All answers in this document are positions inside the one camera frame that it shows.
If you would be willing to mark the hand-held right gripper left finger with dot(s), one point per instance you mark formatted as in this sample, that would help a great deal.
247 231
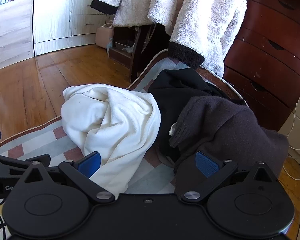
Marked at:
90 163

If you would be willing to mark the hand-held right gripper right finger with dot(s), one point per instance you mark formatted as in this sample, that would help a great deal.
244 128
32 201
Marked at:
206 163

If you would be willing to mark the white fleece garment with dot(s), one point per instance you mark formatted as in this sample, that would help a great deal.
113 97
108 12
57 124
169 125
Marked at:
115 120

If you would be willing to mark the checked rug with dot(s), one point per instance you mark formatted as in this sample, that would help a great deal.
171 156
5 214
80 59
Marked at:
40 142

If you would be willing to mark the dark grey knit sweater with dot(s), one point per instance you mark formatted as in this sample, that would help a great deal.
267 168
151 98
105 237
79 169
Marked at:
227 130

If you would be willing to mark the black garment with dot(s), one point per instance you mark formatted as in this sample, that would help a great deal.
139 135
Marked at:
170 92

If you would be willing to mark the dark wooden table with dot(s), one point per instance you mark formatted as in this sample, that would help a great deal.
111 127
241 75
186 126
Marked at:
137 55

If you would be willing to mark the red-brown wooden dresser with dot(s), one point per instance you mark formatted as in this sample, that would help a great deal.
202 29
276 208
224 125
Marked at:
265 60

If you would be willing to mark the beige bag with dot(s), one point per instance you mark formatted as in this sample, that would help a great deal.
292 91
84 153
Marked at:
103 36

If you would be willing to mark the light wood wardrobe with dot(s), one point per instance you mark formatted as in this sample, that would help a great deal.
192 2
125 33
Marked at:
55 17

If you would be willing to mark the fluffy white robe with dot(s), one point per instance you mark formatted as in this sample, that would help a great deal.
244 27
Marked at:
197 17

